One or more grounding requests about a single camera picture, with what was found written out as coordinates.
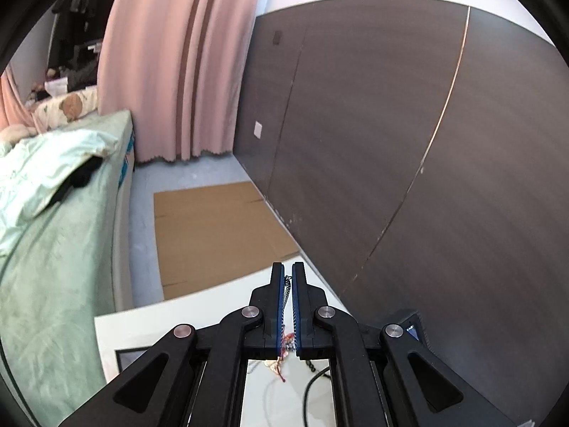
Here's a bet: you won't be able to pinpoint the bed with green sheet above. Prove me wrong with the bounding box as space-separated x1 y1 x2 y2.
0 110 137 420

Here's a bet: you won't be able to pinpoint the wide pink curtain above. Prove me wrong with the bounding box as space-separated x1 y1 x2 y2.
96 0 268 164

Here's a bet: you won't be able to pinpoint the bear print pillow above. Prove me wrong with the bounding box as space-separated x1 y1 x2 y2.
32 86 100 133

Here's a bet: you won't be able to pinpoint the flat brown cardboard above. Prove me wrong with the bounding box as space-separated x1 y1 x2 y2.
153 180 300 301

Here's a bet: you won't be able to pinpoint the silver bead chain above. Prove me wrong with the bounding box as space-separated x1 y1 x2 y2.
279 275 298 357

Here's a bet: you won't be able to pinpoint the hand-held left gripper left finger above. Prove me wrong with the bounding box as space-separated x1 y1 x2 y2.
58 262 286 427

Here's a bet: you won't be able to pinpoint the black cable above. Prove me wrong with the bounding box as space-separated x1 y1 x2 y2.
303 358 332 427

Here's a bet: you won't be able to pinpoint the pale green duvet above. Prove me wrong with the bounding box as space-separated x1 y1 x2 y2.
0 128 122 268

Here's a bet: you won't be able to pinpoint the brown bead bracelet red tassel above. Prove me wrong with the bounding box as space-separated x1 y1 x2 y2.
267 358 288 384

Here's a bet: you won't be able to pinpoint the dark hanging clothes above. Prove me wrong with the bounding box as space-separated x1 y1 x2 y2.
48 0 128 95

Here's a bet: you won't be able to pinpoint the black gift box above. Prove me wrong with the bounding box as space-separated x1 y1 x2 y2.
115 347 153 373

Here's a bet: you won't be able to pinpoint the dark cloth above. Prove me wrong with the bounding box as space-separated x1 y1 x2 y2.
50 156 102 208

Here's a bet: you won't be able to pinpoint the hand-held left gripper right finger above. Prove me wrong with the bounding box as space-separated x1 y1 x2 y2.
291 262 531 427

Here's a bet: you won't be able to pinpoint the narrow pink curtain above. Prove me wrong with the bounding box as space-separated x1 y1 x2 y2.
0 64 37 132

